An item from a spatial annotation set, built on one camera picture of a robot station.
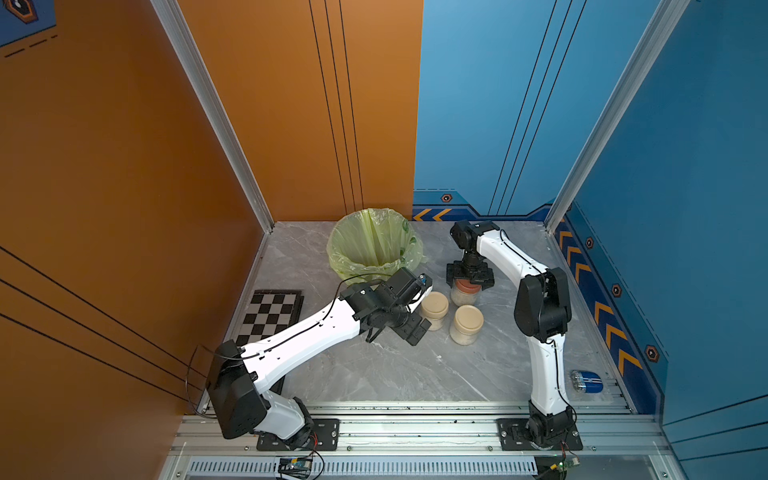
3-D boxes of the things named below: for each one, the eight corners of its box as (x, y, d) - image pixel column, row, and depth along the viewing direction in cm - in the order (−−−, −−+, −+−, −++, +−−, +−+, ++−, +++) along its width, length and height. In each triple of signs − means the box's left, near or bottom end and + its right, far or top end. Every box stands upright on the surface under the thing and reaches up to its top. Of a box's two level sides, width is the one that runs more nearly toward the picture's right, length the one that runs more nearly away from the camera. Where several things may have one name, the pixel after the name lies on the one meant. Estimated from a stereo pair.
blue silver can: (574, 392, 82) (581, 389, 79) (568, 374, 85) (574, 369, 82) (600, 392, 82) (607, 389, 79) (592, 374, 85) (599, 369, 82)
